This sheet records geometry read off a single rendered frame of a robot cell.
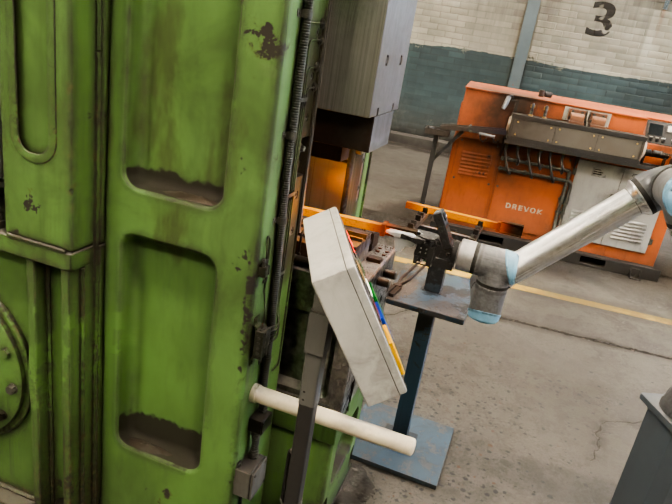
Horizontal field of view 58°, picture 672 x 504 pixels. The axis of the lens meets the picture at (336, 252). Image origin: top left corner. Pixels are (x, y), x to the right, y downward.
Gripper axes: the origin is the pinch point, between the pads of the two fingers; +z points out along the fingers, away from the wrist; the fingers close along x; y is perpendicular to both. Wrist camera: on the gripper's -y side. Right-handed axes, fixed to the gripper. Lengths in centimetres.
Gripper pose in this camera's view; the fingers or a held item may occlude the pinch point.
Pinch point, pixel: (391, 228)
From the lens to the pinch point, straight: 176.6
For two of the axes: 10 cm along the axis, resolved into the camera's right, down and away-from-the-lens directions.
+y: -1.6, 9.2, 3.6
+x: 3.3, -2.9, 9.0
